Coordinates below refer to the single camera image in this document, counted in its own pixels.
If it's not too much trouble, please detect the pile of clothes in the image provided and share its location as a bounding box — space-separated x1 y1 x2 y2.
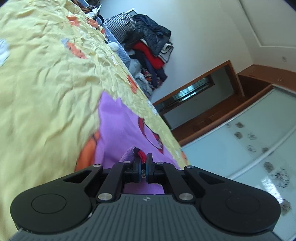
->
123 14 174 97

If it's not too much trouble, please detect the purple knit sweater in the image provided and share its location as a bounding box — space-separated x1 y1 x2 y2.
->
94 92 179 199

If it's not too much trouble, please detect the checkered houndstooth bag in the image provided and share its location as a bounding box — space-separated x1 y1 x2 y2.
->
105 13 136 44

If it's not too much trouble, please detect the white sliding wardrobe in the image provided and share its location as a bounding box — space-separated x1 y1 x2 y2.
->
183 88 295 240

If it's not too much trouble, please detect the yellow carrot print bedspread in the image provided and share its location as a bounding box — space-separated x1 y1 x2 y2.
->
1 1 186 240

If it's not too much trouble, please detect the wooden door frame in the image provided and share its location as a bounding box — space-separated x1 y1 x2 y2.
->
154 60 295 146

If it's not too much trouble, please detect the white plush ball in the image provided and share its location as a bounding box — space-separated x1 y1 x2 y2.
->
108 42 119 52

